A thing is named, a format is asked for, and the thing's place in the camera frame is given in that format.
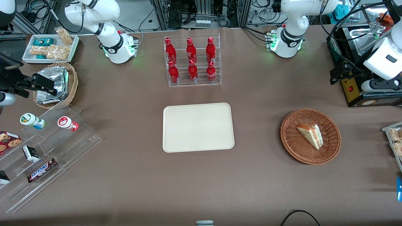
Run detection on clear bag of peanuts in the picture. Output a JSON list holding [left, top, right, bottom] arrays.
[[55, 27, 73, 45]]

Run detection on grey metal snack tray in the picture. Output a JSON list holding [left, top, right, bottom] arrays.
[[381, 121, 402, 173]]

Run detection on teal snack box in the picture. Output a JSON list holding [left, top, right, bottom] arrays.
[[33, 38, 54, 47]]

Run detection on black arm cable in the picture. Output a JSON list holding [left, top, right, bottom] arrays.
[[320, 0, 402, 74]]

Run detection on small black white box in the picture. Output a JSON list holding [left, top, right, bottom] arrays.
[[22, 145, 41, 163]]

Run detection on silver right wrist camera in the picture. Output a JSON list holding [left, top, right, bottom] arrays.
[[0, 92, 16, 106]]

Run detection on black food warmer case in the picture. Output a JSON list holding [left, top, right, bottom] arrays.
[[326, 3, 402, 108]]

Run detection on beige rectangular tray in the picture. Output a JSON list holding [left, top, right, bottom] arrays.
[[162, 103, 235, 153]]

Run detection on silver foil packet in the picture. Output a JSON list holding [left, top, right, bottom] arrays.
[[36, 66, 69, 105]]

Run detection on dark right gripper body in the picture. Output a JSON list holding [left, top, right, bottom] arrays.
[[0, 56, 23, 92]]

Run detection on red cookie box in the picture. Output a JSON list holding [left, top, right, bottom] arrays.
[[0, 130, 22, 156]]

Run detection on long clear snack bag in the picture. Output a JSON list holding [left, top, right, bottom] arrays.
[[30, 45, 71, 60]]

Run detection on orange fried food piece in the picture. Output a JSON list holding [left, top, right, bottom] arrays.
[[378, 13, 394, 26]]

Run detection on teal cloth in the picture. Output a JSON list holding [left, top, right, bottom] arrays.
[[333, 4, 348, 20]]

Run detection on steel food pan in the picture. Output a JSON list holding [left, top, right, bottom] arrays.
[[350, 28, 387, 56]]

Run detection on round brown wicker basket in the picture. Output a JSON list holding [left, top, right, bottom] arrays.
[[280, 108, 342, 165]]

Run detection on red lid yogurt cup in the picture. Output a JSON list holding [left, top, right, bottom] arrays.
[[57, 116, 79, 132]]

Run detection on white snack tray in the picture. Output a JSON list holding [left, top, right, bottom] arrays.
[[22, 34, 80, 64]]

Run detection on triangular sandwich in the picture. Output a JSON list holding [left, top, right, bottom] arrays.
[[297, 124, 324, 150]]

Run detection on clear acrylic bottle rack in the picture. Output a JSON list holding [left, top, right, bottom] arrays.
[[164, 33, 222, 88]]

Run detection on red cola bottle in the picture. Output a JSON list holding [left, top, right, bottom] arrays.
[[168, 60, 180, 84], [186, 38, 198, 64], [206, 37, 217, 64], [165, 38, 177, 64], [188, 59, 199, 82], [206, 61, 217, 83]]

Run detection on tan deep wicker basket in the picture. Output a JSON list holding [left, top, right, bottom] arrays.
[[33, 62, 79, 110]]

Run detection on clear acrylic stepped shelf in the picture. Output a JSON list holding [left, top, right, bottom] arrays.
[[0, 105, 103, 214]]

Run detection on black looped cable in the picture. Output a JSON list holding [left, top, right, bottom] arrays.
[[280, 209, 320, 226]]

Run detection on aluminium frame rack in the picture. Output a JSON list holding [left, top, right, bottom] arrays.
[[152, 0, 252, 30]]

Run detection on green lid yogurt cup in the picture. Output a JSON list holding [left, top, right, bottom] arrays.
[[20, 113, 46, 130]]

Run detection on Snickers chocolate bar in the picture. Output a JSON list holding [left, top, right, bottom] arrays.
[[26, 158, 58, 183]]

